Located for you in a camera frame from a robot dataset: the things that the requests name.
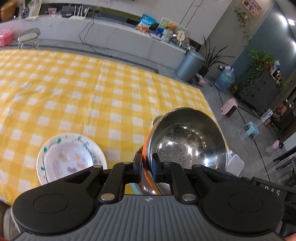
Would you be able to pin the framed wall picture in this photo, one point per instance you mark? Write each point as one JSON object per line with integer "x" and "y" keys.
{"x": 253, "y": 7}

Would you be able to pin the tall potted green plant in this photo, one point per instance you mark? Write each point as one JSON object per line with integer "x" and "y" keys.
{"x": 212, "y": 57}

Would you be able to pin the pink storage box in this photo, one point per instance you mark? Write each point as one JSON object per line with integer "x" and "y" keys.
{"x": 5, "y": 37}

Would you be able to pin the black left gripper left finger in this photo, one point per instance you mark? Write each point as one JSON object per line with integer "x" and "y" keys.
{"x": 114, "y": 180}

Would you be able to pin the teddy bear toy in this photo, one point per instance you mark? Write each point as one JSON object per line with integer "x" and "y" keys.
{"x": 171, "y": 27}

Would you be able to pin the large white rimmed plate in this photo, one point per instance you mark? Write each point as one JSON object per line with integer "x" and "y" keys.
{"x": 95, "y": 151}

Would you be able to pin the blue water jug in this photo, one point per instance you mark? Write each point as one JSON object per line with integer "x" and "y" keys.
{"x": 225, "y": 79}

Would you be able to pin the orange steel bowl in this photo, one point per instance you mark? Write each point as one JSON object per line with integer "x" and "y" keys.
{"x": 146, "y": 185}

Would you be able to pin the blue steel bowl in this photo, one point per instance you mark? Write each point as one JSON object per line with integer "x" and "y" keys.
{"x": 187, "y": 136}

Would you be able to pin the grey cushioned stool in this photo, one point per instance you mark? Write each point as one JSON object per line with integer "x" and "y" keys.
{"x": 29, "y": 36}

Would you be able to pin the grey metal trash bin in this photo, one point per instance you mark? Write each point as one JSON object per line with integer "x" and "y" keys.
{"x": 190, "y": 65}

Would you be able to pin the orange round vase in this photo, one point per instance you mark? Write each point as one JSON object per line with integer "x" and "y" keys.
{"x": 8, "y": 8}

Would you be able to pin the small white patterned dish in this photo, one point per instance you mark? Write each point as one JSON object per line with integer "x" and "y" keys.
{"x": 66, "y": 158}

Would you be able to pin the yellow white checkered tablecloth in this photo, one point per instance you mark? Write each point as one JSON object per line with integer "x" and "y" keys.
{"x": 44, "y": 93}

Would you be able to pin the light blue plastic stool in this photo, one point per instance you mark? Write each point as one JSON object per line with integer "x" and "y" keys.
{"x": 252, "y": 129}

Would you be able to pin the blue snack bag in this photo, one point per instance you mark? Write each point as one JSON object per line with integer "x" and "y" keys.
{"x": 145, "y": 23}

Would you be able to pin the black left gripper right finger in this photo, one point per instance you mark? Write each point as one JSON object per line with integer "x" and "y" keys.
{"x": 174, "y": 175}

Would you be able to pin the white wifi router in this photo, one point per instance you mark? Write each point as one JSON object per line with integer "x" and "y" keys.
{"x": 80, "y": 13}

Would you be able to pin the dark grey cabinet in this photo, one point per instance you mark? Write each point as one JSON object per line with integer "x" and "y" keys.
{"x": 262, "y": 95}

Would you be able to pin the pink space heater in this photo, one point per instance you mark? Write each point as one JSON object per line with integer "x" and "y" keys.
{"x": 229, "y": 107}

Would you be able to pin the trailing ivy plant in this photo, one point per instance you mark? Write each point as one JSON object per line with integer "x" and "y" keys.
{"x": 261, "y": 62}

